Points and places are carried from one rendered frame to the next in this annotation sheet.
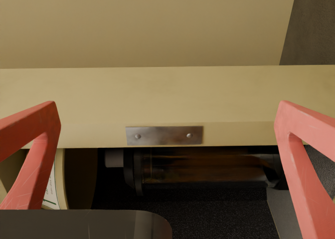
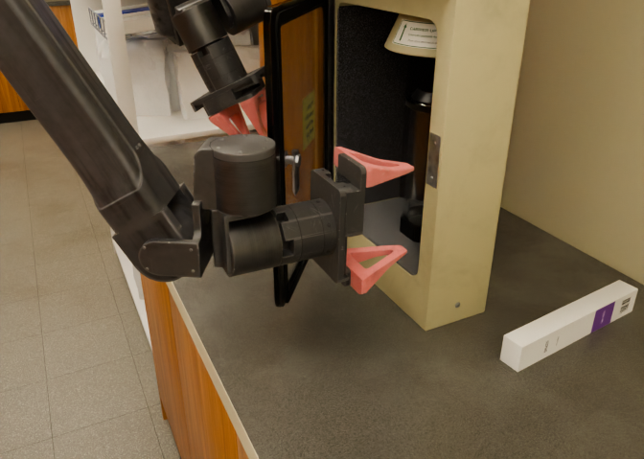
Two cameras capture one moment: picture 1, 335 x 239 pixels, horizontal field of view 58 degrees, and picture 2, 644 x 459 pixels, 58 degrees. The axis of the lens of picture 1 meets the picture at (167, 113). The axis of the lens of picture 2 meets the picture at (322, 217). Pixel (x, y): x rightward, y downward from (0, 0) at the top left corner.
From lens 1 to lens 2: 0.52 m
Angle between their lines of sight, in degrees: 37
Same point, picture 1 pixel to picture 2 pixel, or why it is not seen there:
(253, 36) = (591, 215)
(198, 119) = (441, 187)
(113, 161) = not seen: hidden behind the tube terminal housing
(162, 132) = (434, 160)
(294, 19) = (588, 263)
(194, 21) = (625, 150)
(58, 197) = (404, 45)
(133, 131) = (437, 141)
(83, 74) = (507, 83)
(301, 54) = (541, 261)
